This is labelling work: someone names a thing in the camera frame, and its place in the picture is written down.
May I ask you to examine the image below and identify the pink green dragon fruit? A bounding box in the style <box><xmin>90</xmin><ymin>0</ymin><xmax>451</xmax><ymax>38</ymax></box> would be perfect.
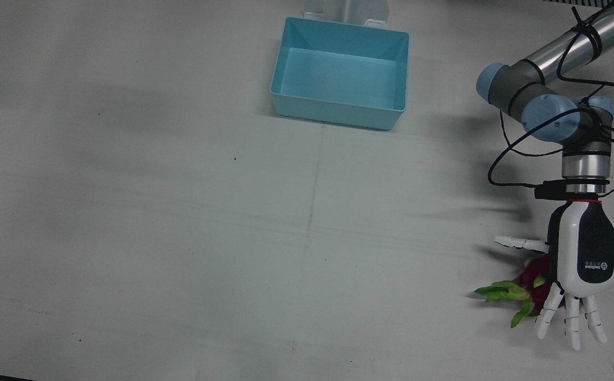
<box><xmin>474</xmin><ymin>254</ymin><xmax>570</xmax><ymax>329</ymax></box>

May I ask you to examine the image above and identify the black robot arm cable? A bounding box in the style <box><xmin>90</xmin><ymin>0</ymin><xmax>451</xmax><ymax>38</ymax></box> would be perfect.
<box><xmin>487</xmin><ymin>0</ymin><xmax>614</xmax><ymax>199</ymax></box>

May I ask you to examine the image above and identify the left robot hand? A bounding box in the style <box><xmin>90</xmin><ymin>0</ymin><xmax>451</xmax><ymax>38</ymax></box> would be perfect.
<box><xmin>494</xmin><ymin>200</ymin><xmax>614</xmax><ymax>351</ymax></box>

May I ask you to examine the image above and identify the light blue plastic bin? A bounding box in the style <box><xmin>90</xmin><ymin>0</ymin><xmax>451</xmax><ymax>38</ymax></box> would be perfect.
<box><xmin>270</xmin><ymin>17</ymin><xmax>410</xmax><ymax>131</ymax></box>

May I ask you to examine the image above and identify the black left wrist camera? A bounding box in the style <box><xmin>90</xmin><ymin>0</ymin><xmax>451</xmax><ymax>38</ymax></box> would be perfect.
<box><xmin>535</xmin><ymin>180</ymin><xmax>570</xmax><ymax>200</ymax></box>

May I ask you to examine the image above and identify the white plastic stand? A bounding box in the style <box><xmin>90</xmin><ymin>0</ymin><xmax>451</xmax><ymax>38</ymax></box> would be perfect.
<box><xmin>303</xmin><ymin>0</ymin><xmax>392</xmax><ymax>28</ymax></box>

